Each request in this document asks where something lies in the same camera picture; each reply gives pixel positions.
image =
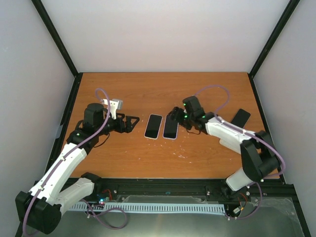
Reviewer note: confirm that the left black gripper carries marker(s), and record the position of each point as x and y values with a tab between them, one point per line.
129	128

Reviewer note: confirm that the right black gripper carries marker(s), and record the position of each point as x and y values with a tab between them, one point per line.
176	113

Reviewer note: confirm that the lavender phone case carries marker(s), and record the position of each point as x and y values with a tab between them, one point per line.
170	139

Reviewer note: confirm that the clear white phone case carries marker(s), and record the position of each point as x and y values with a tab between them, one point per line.
152	138

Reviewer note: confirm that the black phone green edge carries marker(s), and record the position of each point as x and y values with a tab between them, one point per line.
241	118

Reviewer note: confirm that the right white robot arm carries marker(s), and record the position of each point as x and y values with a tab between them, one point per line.
259	158

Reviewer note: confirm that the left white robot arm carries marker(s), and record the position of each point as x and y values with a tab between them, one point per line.
43	206

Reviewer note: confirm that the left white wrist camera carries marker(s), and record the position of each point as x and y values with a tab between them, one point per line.
113	106

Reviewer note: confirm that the light blue cable duct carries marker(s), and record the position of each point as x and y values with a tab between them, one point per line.
161	208

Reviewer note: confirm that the left black frame post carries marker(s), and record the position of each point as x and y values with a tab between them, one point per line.
41	10

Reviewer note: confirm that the black frame post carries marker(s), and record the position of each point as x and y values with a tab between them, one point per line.
284	18
41	10

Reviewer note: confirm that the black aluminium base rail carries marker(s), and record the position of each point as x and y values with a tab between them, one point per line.
205	189

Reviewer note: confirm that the right black frame post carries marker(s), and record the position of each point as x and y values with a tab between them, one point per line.
284	18

